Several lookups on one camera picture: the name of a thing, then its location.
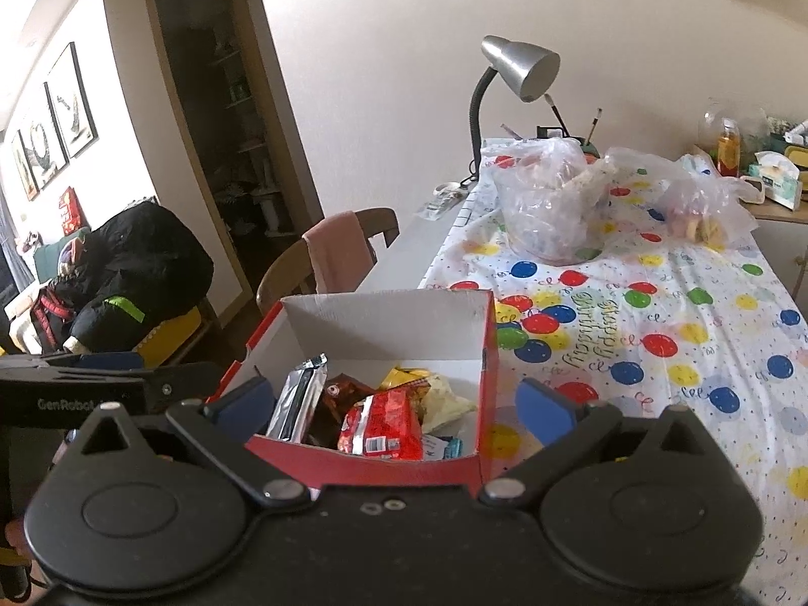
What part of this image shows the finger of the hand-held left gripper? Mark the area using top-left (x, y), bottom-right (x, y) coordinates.
top-left (142, 363), bottom-right (222, 416)
top-left (0, 351), bottom-right (147, 372)

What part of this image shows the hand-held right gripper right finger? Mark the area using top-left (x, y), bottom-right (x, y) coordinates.
top-left (478, 377), bottom-right (736, 507)

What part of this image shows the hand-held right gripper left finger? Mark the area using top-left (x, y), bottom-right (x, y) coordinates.
top-left (81, 377), bottom-right (315, 507)

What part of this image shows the silver black snack packet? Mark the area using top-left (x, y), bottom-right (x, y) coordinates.
top-left (265, 353), bottom-right (329, 443)

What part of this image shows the dark brown snack packet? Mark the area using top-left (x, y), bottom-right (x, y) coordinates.
top-left (309, 374), bottom-right (373, 449)

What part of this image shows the bread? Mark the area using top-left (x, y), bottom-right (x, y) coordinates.
top-left (413, 374), bottom-right (477, 436)

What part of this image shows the blue white snack packet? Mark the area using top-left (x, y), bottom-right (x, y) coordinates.
top-left (420, 434), bottom-right (465, 461)

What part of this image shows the red snack packet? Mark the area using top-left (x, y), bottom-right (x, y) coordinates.
top-left (337, 388), bottom-right (425, 461)

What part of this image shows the small plain yellow packet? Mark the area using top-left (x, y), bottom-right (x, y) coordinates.
top-left (379, 366), bottom-right (433, 392)

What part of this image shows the red cardboard box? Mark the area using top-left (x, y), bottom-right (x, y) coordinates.
top-left (208, 289), bottom-right (499, 487)

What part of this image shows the black jacket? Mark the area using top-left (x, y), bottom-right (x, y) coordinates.
top-left (47, 202), bottom-right (216, 355)

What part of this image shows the wooden chair with curved back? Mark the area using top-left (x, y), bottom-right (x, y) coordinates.
top-left (256, 207), bottom-right (400, 317)

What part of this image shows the balloon print tablecloth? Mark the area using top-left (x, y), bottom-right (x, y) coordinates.
top-left (420, 139), bottom-right (808, 606)

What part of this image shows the red paper bag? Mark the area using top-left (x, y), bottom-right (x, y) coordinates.
top-left (58, 187), bottom-right (86, 231)

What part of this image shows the pink towel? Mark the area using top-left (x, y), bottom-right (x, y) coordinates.
top-left (301, 210), bottom-right (373, 294)

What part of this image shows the large clear plastic bag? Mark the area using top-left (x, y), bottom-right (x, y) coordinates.
top-left (480, 137), bottom-right (613, 266)

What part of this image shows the small plastic bag with cookies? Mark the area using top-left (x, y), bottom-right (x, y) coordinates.
top-left (656, 155), bottom-right (762, 247)

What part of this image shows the dark bookshelf alcove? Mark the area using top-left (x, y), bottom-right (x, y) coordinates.
top-left (144, 0), bottom-right (317, 247)

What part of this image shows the dark pen holder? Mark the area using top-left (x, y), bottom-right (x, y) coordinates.
top-left (536, 126), bottom-right (600, 156)

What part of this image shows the orange liquid bottle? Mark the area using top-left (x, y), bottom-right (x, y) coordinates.
top-left (716, 119), bottom-right (742, 178)

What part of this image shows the tissue box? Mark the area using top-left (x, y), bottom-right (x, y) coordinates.
top-left (748, 151), bottom-right (804, 209)

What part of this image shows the silver desk lamp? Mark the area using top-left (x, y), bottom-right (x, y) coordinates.
top-left (460, 34), bottom-right (562, 193)

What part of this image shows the small framed wall picture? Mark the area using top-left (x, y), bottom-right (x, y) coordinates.
top-left (11, 132), bottom-right (39, 201)

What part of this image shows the medium framed wall picture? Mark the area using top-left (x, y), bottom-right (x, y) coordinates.
top-left (19, 101), bottom-right (67, 190)

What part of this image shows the large framed wall picture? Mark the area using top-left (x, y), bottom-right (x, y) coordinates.
top-left (45, 43), bottom-right (98, 159)

